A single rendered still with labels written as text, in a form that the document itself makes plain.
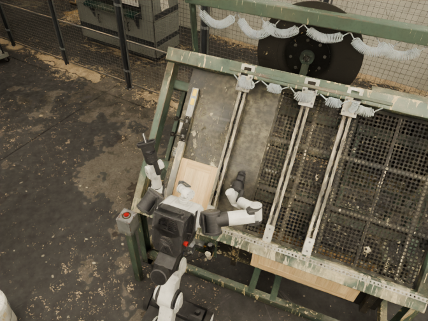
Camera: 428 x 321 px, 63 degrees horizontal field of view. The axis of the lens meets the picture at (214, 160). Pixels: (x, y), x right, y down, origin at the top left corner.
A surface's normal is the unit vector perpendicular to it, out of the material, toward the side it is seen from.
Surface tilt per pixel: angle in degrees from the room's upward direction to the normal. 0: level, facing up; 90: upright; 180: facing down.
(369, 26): 90
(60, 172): 0
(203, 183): 51
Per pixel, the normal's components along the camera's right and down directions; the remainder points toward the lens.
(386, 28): -0.36, 0.62
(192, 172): -0.25, 0.02
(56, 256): 0.04, -0.73
